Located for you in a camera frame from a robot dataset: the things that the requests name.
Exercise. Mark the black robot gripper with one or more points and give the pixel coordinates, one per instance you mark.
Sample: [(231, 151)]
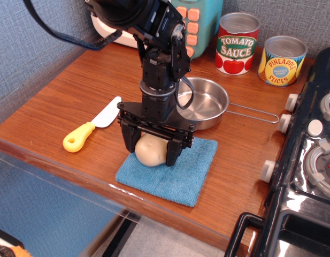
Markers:
[(157, 114)]

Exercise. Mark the beige toy potato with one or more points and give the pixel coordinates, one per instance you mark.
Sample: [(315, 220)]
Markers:
[(151, 150)]

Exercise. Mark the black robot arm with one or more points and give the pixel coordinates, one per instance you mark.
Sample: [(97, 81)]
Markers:
[(160, 70)]

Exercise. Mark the blue folded cloth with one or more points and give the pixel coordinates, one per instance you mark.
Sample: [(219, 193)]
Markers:
[(181, 183)]

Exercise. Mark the teal white toy microwave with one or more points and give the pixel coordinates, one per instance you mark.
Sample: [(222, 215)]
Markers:
[(202, 29)]

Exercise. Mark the tomato sauce toy can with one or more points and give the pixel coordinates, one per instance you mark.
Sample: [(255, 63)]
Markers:
[(236, 42)]

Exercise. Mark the pineapple slices toy can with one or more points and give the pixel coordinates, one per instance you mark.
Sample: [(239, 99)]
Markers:
[(282, 60)]

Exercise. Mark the black toy stove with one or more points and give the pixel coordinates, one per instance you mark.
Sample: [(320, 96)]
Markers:
[(297, 206)]

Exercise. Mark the orange fuzzy object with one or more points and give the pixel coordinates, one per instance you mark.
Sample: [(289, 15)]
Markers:
[(14, 251)]

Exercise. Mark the silver pot with wire handle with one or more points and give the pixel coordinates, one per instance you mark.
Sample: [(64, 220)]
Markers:
[(210, 101)]

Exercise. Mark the yellow handled toy knife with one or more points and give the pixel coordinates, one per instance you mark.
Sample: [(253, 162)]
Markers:
[(76, 139)]

